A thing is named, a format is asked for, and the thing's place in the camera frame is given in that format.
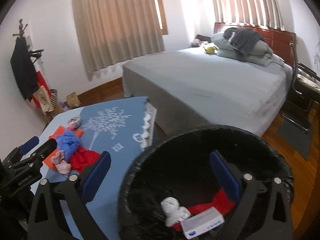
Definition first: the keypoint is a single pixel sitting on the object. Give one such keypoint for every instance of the blue tree pattern tablecloth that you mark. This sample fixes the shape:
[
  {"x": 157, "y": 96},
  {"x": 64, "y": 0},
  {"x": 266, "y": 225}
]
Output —
[{"x": 124, "y": 128}]

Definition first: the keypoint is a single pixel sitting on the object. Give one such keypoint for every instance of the black hanging coat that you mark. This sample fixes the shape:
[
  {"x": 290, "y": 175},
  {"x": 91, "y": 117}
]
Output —
[{"x": 23, "y": 69}]

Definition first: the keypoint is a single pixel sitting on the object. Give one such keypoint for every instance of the grey crumpled sock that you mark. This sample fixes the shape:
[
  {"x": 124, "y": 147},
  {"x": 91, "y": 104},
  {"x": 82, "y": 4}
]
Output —
[{"x": 74, "y": 123}]

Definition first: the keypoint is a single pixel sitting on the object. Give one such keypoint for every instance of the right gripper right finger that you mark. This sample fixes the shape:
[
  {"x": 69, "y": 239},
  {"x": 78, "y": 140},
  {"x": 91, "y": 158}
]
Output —
[{"x": 262, "y": 207}]

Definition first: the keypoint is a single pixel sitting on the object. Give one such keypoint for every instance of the white crumpled tissue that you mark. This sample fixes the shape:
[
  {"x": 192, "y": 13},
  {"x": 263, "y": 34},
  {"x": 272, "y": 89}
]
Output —
[{"x": 173, "y": 211}]

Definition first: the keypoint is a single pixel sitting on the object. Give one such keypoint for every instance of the red plastic bag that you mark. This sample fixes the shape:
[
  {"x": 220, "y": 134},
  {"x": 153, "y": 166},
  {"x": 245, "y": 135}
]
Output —
[{"x": 83, "y": 158}]

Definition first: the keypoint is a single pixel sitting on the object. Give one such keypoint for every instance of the dark grey hoodie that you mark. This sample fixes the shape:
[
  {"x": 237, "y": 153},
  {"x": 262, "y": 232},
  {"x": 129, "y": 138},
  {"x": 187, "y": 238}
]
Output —
[{"x": 242, "y": 40}]

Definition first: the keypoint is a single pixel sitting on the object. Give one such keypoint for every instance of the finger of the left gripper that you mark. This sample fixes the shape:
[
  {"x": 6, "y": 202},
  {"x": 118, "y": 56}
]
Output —
[
  {"x": 28, "y": 146},
  {"x": 42, "y": 152}
]

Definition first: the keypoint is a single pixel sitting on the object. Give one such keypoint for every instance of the beige left curtain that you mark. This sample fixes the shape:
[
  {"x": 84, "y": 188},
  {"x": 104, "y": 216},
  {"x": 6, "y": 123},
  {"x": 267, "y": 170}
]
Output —
[{"x": 115, "y": 31}]

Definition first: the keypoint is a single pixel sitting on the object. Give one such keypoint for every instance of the grey bed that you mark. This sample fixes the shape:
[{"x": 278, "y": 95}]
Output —
[{"x": 190, "y": 88}]

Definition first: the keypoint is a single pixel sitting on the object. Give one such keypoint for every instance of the dark floor mat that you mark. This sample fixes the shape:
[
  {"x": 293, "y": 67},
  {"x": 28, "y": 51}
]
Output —
[{"x": 300, "y": 140}]

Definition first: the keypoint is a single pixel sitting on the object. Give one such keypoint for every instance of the red hanging garment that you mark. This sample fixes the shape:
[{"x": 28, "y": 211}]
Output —
[{"x": 40, "y": 83}]

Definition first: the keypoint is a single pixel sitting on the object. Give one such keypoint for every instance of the white medicine box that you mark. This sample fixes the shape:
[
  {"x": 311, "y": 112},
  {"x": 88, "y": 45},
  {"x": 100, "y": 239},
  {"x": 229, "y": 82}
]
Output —
[{"x": 201, "y": 223}]

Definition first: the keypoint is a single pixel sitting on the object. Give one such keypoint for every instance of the blue crumpled plastic bag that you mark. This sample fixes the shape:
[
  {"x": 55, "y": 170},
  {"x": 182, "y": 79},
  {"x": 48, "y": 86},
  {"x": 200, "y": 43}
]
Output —
[{"x": 68, "y": 143}]

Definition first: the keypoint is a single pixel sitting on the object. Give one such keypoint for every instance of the beige tote bag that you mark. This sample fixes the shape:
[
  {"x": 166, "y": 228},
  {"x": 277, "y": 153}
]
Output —
[{"x": 43, "y": 98}]

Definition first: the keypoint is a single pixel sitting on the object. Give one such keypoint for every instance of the wooden coat rack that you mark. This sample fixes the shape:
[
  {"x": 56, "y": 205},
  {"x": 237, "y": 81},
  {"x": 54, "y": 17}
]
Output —
[{"x": 21, "y": 29}]

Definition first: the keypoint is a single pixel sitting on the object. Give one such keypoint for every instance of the pink crumpled tissue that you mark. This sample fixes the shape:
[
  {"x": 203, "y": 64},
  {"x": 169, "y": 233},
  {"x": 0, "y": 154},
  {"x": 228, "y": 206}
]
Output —
[{"x": 58, "y": 160}]

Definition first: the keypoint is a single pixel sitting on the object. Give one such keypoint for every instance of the red bag in bin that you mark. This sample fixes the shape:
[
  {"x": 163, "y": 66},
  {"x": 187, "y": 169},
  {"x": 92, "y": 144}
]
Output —
[{"x": 220, "y": 201}]

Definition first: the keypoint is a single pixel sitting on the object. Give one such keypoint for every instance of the striped basket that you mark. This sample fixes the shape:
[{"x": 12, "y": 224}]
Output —
[{"x": 53, "y": 97}]

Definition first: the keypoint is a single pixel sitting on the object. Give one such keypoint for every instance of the beige curtain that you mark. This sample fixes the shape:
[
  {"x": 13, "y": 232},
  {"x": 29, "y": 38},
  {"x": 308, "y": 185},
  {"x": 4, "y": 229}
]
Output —
[
  {"x": 115, "y": 31},
  {"x": 262, "y": 13}
]

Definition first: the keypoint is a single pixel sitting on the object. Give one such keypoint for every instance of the black round trash bin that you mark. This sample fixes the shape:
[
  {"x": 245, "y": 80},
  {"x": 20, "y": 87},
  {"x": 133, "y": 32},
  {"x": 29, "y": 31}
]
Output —
[{"x": 179, "y": 167}]

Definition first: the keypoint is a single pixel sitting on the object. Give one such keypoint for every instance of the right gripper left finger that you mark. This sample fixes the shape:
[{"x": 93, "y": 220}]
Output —
[{"x": 47, "y": 220}]

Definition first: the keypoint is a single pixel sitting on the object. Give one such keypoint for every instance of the beige right curtain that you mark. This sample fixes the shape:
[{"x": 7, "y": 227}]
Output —
[{"x": 262, "y": 13}]

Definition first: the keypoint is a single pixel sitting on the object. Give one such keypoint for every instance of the yellow plush toy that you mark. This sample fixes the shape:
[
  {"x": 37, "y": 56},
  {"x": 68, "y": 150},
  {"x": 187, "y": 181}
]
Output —
[{"x": 211, "y": 50}]

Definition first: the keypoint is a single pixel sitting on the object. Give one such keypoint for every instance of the dark bag on bed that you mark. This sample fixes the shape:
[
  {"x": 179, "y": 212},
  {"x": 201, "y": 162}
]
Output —
[{"x": 200, "y": 41}]

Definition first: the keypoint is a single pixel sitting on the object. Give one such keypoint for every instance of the brown paper bag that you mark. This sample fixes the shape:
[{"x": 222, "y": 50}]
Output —
[{"x": 73, "y": 101}]

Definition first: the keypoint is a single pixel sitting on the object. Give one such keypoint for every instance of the red wooden headboard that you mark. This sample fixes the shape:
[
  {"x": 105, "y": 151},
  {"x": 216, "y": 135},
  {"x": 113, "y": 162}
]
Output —
[{"x": 279, "y": 41}]

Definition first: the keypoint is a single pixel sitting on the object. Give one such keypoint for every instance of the orange foam net sleeve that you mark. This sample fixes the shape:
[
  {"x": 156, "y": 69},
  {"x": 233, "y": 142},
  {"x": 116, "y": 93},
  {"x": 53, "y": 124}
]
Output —
[{"x": 59, "y": 131}]

